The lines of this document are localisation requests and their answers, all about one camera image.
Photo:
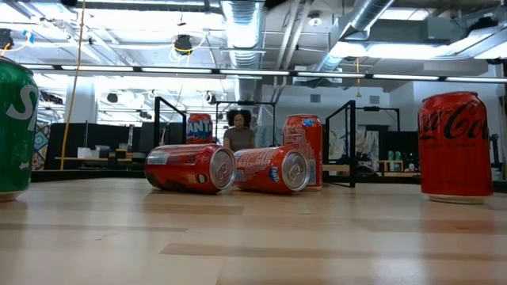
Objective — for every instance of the colourful patterned partition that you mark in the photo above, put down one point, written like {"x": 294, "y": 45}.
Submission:
{"x": 40, "y": 146}

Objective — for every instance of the yellow and black box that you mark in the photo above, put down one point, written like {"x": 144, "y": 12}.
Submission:
{"x": 120, "y": 154}

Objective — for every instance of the red Coca-Cola can, black script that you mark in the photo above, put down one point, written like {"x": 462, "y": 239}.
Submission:
{"x": 455, "y": 158}

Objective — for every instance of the black ceiling device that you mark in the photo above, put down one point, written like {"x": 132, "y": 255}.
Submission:
{"x": 5, "y": 39}

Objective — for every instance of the black metal frame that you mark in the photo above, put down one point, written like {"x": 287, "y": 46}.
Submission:
{"x": 372, "y": 108}

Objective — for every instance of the white box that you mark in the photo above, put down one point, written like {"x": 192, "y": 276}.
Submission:
{"x": 85, "y": 153}

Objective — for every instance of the small wooden shelf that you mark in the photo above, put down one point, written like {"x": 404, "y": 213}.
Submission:
{"x": 382, "y": 166}

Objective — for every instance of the green Sprite can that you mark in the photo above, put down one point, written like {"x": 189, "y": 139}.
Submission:
{"x": 16, "y": 150}

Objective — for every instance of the white smoke detector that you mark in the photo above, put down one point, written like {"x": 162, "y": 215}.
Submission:
{"x": 315, "y": 20}

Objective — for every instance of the red coca-cola can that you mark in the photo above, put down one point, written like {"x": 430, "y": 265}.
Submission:
{"x": 178, "y": 166}
{"x": 455, "y": 158}

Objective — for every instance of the black bar with light strips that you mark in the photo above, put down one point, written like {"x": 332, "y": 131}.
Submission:
{"x": 396, "y": 77}

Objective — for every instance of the silver ventilation duct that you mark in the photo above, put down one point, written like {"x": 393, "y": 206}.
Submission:
{"x": 242, "y": 31}
{"x": 368, "y": 16}

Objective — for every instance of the black partition panel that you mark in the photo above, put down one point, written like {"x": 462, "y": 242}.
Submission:
{"x": 99, "y": 138}
{"x": 408, "y": 144}

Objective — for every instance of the black overhead camera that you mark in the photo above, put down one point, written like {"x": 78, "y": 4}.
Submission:
{"x": 183, "y": 44}

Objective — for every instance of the person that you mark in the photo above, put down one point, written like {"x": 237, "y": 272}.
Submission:
{"x": 239, "y": 138}

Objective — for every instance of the wooden desk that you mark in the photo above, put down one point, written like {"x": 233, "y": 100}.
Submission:
{"x": 79, "y": 159}

